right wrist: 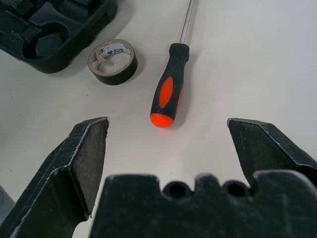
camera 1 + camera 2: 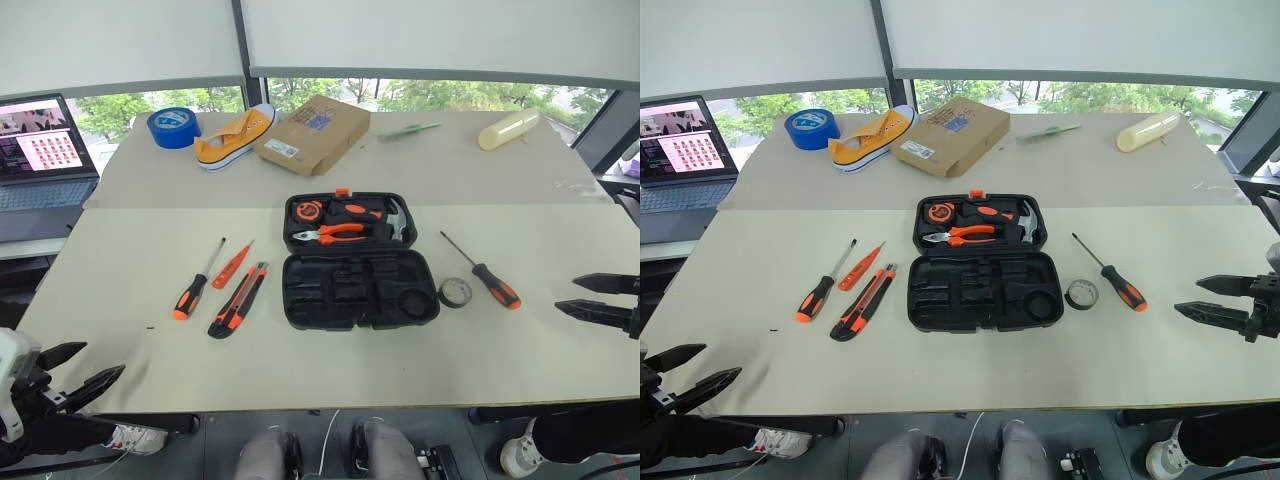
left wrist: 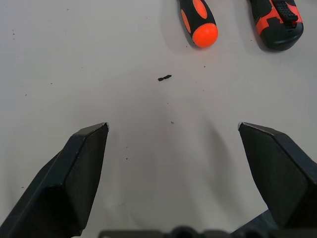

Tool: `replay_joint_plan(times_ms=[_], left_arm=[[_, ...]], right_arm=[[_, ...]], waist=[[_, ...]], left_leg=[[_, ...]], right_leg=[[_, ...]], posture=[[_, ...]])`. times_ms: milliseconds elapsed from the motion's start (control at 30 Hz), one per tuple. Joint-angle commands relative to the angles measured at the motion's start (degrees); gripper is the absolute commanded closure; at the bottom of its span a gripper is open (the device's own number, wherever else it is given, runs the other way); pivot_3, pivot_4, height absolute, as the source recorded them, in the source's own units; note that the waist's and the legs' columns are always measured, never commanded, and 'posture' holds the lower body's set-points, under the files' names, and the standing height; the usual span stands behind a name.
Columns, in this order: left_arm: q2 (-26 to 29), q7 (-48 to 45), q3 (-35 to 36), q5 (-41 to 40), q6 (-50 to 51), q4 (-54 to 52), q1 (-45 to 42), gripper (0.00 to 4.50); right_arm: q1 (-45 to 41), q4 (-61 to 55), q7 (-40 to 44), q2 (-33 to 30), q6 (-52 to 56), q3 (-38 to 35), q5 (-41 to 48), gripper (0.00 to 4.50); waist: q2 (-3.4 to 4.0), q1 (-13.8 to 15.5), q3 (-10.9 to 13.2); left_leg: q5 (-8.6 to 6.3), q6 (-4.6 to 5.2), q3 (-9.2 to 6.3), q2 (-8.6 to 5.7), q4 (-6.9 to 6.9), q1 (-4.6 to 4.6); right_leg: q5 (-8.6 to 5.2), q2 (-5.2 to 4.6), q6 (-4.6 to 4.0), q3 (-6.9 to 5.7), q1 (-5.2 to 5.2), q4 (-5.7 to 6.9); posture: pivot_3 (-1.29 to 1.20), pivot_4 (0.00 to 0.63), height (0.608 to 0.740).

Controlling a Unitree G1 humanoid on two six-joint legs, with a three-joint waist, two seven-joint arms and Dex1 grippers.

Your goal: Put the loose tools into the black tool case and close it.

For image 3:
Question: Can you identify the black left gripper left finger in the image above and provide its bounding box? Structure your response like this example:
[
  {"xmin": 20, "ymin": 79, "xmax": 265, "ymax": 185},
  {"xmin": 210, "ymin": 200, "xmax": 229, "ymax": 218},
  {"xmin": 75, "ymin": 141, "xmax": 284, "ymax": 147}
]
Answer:
[{"xmin": 0, "ymin": 122, "xmax": 110, "ymax": 238}]

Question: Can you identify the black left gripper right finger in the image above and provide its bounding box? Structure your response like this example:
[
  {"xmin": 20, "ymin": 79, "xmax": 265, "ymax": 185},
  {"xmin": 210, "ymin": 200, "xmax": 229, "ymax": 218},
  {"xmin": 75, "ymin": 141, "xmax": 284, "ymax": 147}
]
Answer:
[{"xmin": 238, "ymin": 121, "xmax": 317, "ymax": 229}]

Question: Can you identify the orange black utility knife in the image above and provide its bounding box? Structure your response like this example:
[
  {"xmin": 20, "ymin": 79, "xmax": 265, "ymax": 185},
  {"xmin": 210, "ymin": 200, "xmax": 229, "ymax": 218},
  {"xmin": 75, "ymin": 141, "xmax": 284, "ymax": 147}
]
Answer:
[{"xmin": 246, "ymin": 0, "xmax": 304, "ymax": 52}]

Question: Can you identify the orange black screwdriver handle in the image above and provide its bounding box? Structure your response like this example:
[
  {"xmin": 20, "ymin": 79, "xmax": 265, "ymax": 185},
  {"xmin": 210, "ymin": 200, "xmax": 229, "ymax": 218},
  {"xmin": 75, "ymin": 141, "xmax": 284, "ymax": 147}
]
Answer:
[{"xmin": 176, "ymin": 0, "xmax": 219, "ymax": 49}]

